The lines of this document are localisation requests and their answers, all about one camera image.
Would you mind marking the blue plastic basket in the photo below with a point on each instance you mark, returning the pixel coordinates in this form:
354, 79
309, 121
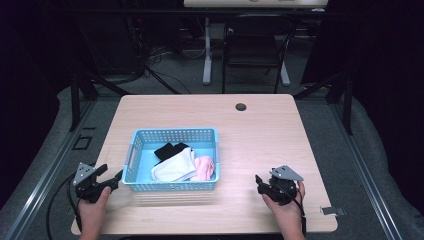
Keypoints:
143, 164

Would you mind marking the person's right hand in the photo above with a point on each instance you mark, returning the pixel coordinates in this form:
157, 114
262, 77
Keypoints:
286, 211

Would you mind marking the white sock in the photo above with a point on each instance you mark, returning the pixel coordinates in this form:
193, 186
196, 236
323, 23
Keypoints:
175, 168

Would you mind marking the aluminium floor rail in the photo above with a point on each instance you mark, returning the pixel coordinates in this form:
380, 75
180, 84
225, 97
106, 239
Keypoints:
50, 170
365, 173

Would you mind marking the black chair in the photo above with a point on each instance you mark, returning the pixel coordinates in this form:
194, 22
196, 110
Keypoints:
253, 50

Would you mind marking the person's left hand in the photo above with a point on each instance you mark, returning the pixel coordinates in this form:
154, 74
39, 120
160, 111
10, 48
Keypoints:
95, 206

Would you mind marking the black metal stand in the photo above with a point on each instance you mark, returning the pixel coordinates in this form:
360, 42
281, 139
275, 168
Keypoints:
347, 110
75, 100

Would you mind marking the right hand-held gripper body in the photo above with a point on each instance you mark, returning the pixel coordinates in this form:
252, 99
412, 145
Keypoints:
281, 188

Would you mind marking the dark curtain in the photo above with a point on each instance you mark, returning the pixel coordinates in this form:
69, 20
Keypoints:
26, 100
386, 83

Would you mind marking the white desk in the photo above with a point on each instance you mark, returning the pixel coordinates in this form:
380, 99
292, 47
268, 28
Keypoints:
207, 60

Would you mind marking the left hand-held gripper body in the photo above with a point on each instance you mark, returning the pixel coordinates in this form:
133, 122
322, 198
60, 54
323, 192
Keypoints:
87, 189

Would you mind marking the pink sock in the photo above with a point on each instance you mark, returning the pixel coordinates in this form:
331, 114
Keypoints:
205, 166

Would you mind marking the grey metal bracket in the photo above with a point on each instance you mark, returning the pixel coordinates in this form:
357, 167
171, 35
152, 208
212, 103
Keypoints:
331, 210

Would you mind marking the black sock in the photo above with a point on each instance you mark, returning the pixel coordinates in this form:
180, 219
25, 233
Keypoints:
165, 151

